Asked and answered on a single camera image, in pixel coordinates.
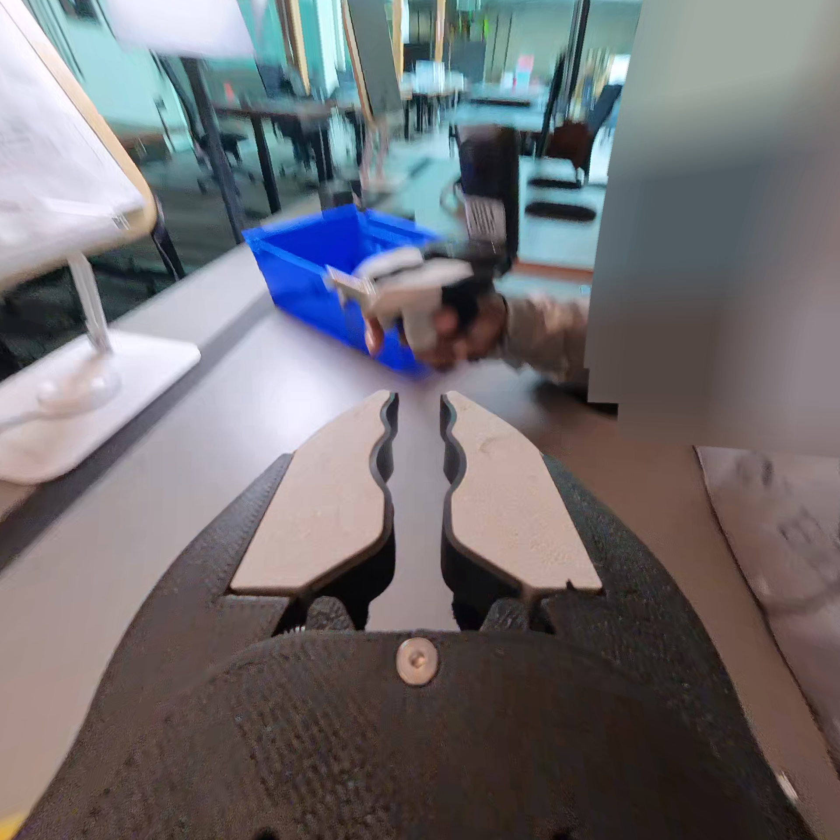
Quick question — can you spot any wooden document stand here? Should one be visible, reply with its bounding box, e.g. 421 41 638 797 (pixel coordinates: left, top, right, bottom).
0 0 201 487

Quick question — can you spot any person's grey splattered hoodie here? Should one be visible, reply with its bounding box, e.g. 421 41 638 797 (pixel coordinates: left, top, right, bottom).
696 446 840 723

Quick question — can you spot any blue plastic bin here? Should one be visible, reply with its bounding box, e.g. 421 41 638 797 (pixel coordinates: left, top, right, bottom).
241 203 441 378

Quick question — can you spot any white instruction sheet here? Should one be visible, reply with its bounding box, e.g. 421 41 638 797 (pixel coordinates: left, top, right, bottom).
0 13 145 270

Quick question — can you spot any person's right forearm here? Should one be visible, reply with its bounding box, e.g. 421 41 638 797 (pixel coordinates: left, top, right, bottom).
499 292 592 388

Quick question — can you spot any black tilted panel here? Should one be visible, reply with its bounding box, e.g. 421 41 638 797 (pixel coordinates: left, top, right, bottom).
341 0 404 118

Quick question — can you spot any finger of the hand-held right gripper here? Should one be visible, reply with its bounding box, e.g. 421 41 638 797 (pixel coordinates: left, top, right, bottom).
367 259 475 316
357 248 429 280

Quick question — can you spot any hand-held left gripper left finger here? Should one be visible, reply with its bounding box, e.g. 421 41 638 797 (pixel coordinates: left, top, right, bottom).
228 390 400 618

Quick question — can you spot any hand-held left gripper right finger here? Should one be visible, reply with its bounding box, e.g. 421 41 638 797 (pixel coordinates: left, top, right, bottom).
440 391 605 624

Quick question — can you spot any person's right hand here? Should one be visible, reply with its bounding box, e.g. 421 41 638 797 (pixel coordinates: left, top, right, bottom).
363 289 511 370

